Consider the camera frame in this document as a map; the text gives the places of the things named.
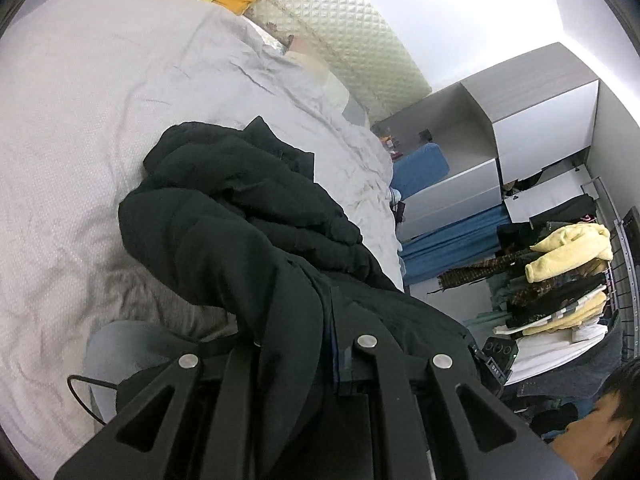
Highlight black puffer jacket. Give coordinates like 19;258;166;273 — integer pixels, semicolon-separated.
118;119;475;474

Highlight metal wire rack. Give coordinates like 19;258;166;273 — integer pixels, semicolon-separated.
582;177;639;360

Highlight light grey duvet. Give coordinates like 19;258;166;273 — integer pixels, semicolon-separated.
1;0;401;479

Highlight cream quilted headboard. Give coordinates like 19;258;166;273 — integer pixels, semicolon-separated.
248;0;432;122

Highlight blue curtain cloth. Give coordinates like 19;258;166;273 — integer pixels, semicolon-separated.
399;205;511;286

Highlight small bottles on shelf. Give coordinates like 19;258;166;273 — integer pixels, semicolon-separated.
378;132;400;159

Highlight person's head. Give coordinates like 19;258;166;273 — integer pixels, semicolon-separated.
550;358;639;479

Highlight stack of folded clothes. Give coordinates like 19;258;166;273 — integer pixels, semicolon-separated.
438;194;612;385

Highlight blue upholstered chair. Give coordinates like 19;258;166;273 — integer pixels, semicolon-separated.
390;142;450;198

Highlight black cable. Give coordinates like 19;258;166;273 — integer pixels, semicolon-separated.
66;374;122;427

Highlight grey wardrobe cabinet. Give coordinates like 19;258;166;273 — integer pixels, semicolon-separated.
374;44;599;242

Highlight beige grey pillow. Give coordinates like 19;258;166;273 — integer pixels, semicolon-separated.
285;36;370;129

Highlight yellow sweater on pile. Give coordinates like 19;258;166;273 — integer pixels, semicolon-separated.
525;222;613;284

